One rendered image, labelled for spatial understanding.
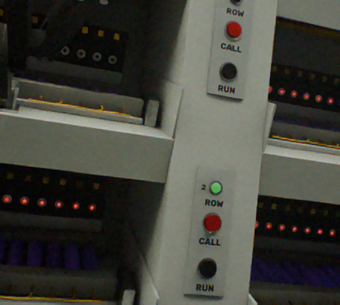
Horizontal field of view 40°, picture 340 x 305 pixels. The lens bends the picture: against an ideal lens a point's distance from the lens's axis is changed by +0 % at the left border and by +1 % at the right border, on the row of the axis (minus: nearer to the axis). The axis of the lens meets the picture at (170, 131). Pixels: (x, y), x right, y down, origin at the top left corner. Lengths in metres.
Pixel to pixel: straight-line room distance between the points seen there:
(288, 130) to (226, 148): 0.13
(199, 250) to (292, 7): 0.28
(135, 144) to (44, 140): 0.08
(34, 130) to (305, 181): 0.28
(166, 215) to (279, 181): 0.13
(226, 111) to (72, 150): 0.16
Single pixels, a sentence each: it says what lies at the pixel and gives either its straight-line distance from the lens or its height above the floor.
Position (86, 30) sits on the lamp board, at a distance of 0.62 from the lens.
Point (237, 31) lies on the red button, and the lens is 0.49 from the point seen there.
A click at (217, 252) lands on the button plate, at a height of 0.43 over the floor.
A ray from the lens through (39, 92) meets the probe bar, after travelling 0.49.
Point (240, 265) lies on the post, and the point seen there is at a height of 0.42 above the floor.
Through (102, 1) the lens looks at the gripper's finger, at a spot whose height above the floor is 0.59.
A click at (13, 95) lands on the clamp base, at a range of 0.44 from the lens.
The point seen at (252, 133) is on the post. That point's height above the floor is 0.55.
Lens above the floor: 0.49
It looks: 6 degrees up
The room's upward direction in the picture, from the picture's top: 7 degrees clockwise
